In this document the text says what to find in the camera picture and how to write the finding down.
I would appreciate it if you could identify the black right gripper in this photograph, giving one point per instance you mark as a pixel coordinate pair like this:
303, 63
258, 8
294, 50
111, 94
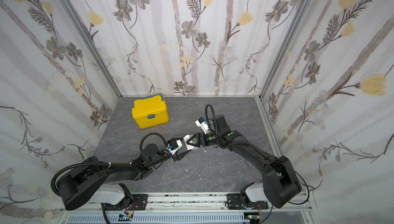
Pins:
201, 139

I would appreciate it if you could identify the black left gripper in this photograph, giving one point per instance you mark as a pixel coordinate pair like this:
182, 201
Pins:
180, 157

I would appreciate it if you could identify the white gift box lid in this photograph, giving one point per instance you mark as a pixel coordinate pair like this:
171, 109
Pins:
185, 139

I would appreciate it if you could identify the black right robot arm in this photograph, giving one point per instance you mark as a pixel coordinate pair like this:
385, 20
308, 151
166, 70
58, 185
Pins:
279, 183

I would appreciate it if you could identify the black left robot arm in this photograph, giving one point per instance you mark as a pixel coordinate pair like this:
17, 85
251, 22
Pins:
90, 180

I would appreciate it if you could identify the yellow plastic storage box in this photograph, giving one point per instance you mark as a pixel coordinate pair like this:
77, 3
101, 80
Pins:
150, 111

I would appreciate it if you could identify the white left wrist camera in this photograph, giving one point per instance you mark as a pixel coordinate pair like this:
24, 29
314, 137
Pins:
173, 145

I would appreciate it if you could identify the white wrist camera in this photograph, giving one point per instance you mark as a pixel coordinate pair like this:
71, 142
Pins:
173, 145
203, 125

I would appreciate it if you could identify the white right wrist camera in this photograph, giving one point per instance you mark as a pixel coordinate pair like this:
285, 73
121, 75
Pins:
203, 125

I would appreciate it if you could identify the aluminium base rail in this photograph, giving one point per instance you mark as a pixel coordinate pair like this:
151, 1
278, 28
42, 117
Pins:
190, 201

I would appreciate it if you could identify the white slotted cable duct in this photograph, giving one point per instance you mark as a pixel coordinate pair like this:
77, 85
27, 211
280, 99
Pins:
159, 218

